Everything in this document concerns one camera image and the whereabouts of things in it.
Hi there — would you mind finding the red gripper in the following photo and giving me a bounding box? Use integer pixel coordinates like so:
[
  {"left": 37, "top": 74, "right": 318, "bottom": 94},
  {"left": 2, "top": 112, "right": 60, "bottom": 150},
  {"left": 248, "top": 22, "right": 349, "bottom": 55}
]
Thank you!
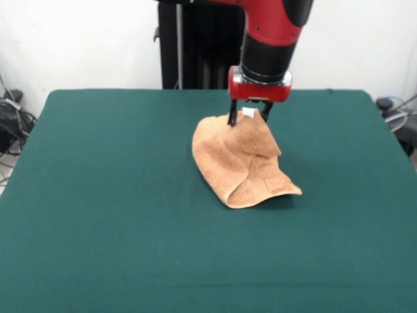
[{"left": 227, "top": 66, "right": 293, "bottom": 128}]

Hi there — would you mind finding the orange terry towel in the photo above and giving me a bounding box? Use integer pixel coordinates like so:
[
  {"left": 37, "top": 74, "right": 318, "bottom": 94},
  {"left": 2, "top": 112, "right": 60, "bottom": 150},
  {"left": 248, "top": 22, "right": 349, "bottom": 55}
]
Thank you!
[{"left": 190, "top": 109, "right": 303, "bottom": 209}]

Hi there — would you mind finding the dark green table cloth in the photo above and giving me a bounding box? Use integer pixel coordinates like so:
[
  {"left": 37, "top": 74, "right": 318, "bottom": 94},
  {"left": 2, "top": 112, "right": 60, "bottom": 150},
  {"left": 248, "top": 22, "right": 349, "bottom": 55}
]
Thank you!
[{"left": 0, "top": 88, "right": 417, "bottom": 313}]

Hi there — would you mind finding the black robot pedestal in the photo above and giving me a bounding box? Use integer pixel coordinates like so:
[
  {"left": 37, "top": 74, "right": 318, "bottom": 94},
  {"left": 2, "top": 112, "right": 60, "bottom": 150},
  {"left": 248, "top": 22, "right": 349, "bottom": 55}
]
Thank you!
[{"left": 152, "top": 0, "right": 245, "bottom": 90}]

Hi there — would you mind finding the black cable tangle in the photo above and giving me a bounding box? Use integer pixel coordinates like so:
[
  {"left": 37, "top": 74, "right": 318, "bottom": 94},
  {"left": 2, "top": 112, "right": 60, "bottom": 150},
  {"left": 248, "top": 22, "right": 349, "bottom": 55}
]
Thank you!
[{"left": 0, "top": 97, "right": 38, "bottom": 157}]

